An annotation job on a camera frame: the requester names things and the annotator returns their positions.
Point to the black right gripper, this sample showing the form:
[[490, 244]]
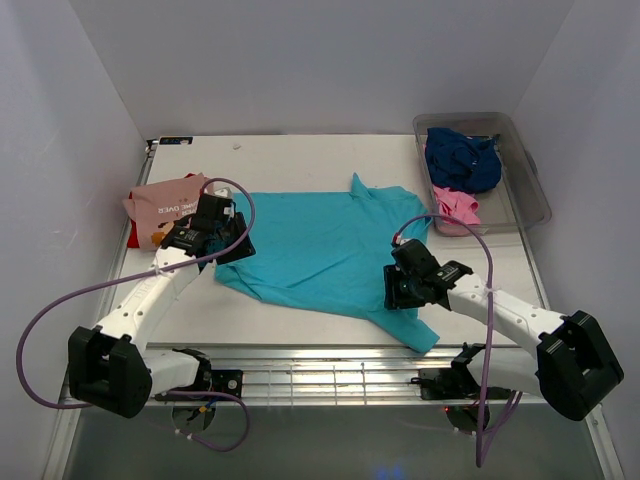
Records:
[[396, 289]]

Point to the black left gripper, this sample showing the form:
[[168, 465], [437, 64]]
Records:
[[238, 245]]

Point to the teal t-shirt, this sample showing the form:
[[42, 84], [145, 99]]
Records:
[[325, 251]]

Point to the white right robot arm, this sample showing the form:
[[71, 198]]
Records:
[[564, 359]]

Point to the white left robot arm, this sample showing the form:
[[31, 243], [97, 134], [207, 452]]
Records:
[[108, 365]]

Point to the folded pink printed t-shirt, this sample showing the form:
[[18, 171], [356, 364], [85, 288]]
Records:
[[160, 210]]

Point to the folded red t-shirt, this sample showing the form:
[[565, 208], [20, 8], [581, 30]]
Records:
[[134, 239]]

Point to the pink crumpled t-shirt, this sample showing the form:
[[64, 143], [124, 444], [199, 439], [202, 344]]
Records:
[[457, 204]]

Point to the blue white label sticker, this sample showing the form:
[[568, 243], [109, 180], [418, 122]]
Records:
[[175, 140]]

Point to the clear plastic bin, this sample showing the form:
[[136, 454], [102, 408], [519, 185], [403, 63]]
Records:
[[518, 201]]

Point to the navy blue crumpled t-shirt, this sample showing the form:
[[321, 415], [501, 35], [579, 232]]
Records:
[[469, 164]]

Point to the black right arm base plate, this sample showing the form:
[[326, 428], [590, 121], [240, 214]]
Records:
[[445, 384]]

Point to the aluminium frame rail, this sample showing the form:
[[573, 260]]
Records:
[[276, 377]]

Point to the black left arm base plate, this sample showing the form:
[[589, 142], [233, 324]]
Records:
[[228, 381]]

